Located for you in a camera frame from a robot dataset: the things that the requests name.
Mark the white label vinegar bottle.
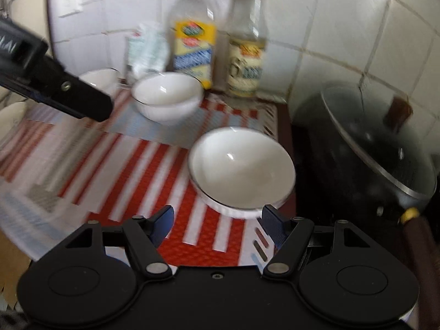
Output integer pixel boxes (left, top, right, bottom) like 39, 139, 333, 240
225, 0, 269, 98

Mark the black wok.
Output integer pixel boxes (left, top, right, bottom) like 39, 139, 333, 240
290, 81, 440, 317

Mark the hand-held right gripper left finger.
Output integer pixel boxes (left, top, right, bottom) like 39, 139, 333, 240
44, 205, 175, 281

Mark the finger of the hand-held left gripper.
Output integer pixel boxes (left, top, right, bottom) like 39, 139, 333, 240
21, 54, 115, 123

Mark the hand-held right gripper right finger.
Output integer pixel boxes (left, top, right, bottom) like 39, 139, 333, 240
261, 204, 379, 280

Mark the yellow label oil bottle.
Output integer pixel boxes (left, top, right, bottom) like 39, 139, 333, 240
168, 0, 221, 90

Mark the striped patchwork tablecloth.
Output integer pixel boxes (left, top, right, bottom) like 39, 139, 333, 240
0, 86, 296, 269

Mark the white ribbed bowl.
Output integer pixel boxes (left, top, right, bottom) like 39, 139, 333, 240
188, 126, 296, 219
131, 72, 204, 126
78, 68, 121, 98

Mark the white plastic seasoning bag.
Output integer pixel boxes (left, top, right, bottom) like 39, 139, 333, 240
125, 22, 169, 79

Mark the white cutting board dark frame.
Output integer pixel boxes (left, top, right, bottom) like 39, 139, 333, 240
0, 0, 52, 62

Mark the glass wok lid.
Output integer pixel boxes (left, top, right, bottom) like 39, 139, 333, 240
321, 82, 437, 196

